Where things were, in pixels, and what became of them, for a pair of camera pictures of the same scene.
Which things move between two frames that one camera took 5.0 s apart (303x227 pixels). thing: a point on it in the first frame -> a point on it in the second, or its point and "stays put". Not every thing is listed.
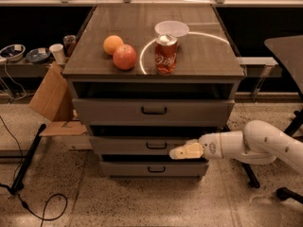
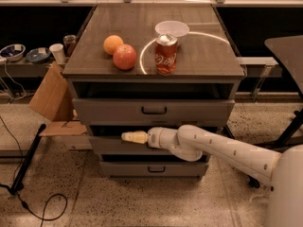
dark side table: [289, 50] stays put
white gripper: [210, 146] -> [155, 137]
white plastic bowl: [177, 28] stays put
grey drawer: [136, 145] stays put
